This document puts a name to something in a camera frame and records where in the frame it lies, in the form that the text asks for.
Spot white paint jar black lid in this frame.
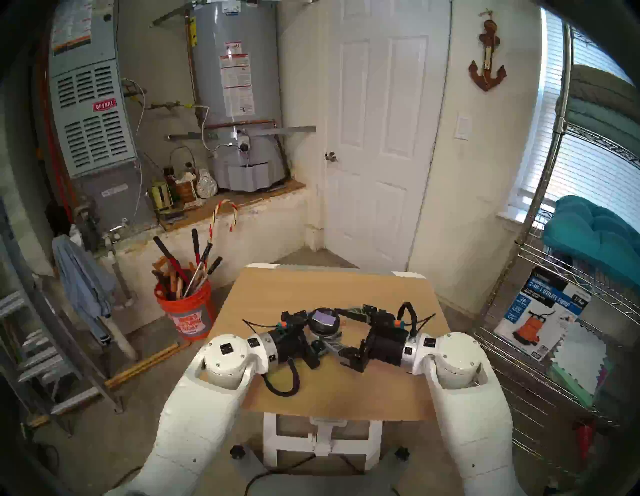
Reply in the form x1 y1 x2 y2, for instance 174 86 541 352
306 307 343 341

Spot dark green cushion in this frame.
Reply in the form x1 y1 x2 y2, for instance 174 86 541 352
555 95 640 158

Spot utility pump cardboard box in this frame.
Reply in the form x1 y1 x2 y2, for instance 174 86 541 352
492 265 593 363

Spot grey water heater tank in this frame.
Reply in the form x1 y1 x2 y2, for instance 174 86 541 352
190 0 288 193

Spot crumpled aluminium foil lump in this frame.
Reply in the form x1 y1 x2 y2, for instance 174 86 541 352
196 168 219 199

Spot yellow plastic jug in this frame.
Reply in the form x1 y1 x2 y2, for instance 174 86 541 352
148 180 174 215

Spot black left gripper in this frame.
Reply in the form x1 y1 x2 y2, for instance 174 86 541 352
275 311 333 371

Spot white window blinds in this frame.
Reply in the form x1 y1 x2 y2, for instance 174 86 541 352
520 7 640 226

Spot grey Bryant furnace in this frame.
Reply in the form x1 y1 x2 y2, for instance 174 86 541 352
47 0 156 236

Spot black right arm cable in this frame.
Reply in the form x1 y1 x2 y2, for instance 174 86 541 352
397 301 437 338

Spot red white candy cane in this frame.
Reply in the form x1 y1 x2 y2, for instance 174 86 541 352
200 199 240 281

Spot aluminium ladder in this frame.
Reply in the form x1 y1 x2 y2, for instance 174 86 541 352
0 200 125 438

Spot silver shears black grips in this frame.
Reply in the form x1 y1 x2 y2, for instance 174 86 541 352
182 242 223 298

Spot blue hanging cloth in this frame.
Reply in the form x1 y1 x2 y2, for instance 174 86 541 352
52 234 117 346

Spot green foam mat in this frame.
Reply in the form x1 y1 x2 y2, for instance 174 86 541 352
547 362 596 408

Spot wooden handled tools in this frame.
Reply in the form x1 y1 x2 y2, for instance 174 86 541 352
151 256 183 301

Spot wicker basket with handle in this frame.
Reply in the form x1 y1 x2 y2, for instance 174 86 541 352
167 146 200 203

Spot long wooden stick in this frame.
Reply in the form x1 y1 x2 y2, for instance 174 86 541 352
104 342 191 390

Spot white window sill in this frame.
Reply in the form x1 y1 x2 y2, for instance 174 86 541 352
496 202 546 233

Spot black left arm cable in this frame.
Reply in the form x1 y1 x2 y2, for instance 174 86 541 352
261 357 302 398

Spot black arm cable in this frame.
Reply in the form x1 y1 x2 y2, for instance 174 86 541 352
261 357 302 398
397 301 437 338

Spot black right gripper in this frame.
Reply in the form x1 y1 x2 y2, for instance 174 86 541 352
332 303 408 373

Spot brown anchor wall decoration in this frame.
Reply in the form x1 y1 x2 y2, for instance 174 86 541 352
468 10 507 92

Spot teal tufted cushion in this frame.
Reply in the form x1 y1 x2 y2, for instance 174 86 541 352
541 195 640 291

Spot white zigzag foam mat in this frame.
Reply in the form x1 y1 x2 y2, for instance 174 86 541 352
550 320 621 396

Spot orange plastic bucket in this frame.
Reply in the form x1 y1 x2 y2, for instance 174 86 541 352
154 280 217 342

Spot olive green cushion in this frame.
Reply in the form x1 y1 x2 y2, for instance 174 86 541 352
570 64 640 108

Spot white panel door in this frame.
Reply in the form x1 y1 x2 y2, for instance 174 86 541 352
322 0 453 273

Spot chrome wire shelf rack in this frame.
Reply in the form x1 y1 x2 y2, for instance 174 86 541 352
457 20 640 481

